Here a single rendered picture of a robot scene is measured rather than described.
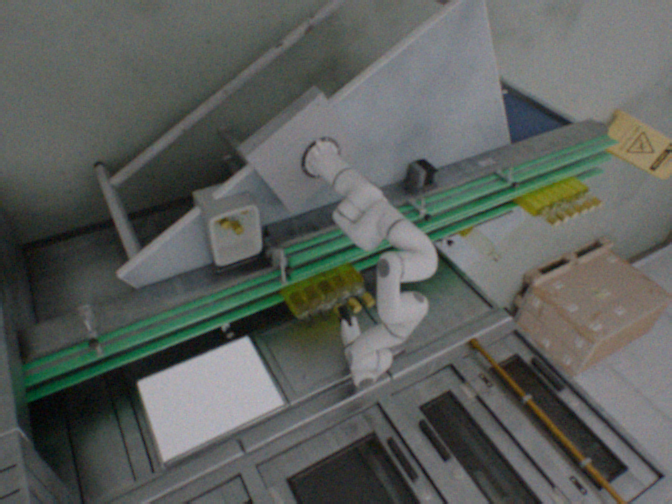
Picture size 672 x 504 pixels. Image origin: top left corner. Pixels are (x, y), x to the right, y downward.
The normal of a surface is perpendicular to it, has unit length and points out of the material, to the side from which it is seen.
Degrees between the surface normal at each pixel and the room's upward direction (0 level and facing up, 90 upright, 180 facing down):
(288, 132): 2
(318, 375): 90
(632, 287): 80
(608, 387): 90
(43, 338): 90
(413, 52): 0
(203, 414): 90
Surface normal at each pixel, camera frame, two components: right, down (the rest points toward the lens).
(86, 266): 0.03, -0.72
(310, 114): 0.53, 0.59
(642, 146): -0.57, 0.05
